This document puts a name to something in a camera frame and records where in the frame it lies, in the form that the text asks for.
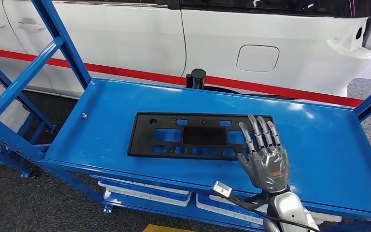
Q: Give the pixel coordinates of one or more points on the blue steel shelf rack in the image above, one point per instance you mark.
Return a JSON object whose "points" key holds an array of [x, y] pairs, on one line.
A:
{"points": [[115, 128]]}

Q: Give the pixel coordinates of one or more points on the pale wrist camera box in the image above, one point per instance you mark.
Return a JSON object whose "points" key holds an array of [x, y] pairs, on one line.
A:
{"points": [[222, 189]]}

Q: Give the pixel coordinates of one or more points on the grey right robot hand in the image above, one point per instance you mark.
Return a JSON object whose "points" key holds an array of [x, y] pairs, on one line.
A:
{"points": [[268, 169]]}

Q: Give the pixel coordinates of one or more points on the white car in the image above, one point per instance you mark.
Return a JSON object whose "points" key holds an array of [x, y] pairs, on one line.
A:
{"points": [[124, 38]]}

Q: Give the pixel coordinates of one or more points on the white car fuel flap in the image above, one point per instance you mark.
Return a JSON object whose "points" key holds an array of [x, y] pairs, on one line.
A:
{"points": [[257, 58]]}

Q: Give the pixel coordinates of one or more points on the black barrier post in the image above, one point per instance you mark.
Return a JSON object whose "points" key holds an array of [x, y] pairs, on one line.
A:
{"points": [[198, 78]]}

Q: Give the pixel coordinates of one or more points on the black plastic plate bracket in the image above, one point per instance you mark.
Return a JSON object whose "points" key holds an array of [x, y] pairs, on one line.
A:
{"points": [[144, 134]]}

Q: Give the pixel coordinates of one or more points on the translucent white plastic bin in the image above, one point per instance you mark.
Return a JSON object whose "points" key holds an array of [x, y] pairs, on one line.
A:
{"points": [[224, 211]]}

